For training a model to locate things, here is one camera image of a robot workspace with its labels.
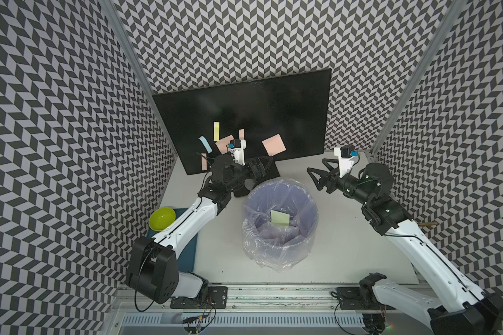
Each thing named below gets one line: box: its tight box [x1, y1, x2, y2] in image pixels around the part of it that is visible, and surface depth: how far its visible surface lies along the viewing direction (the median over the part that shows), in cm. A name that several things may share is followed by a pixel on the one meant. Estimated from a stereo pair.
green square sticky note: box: [270, 210, 290, 225], surface depth 82 cm
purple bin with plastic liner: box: [241, 177, 319, 272], surface depth 72 cm
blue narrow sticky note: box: [198, 135, 214, 154], surface depth 80 cm
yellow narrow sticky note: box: [213, 121, 221, 142], surface depth 77 cm
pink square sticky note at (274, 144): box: [261, 132, 288, 157], surface depth 84 cm
